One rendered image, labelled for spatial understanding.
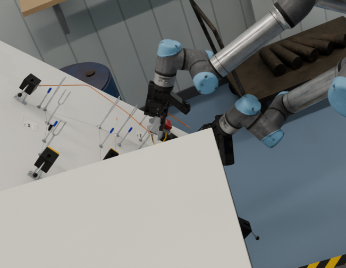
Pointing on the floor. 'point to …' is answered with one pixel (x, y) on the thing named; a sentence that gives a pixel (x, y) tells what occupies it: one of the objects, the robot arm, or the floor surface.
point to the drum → (94, 76)
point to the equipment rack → (126, 213)
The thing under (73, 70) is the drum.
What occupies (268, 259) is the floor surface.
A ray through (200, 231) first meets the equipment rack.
